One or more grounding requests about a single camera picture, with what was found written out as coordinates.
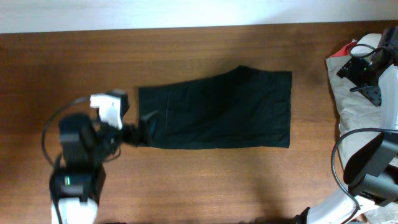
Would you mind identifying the red cloth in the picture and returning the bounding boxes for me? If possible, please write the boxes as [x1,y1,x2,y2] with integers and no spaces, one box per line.
[330,41,358,58]

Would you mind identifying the black shorts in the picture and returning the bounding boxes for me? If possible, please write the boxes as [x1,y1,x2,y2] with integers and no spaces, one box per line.
[138,66,292,149]

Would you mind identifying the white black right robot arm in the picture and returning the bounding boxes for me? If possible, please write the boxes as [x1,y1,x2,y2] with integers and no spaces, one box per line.
[293,27,397,223]

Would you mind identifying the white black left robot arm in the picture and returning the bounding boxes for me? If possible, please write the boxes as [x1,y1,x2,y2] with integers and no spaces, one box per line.
[49,90,159,223]

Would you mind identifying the white cloth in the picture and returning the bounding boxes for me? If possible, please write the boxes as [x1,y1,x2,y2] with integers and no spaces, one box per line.
[349,34,382,57]

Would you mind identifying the grey shorts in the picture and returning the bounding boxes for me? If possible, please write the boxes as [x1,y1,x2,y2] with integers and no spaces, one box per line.
[325,55,398,224]

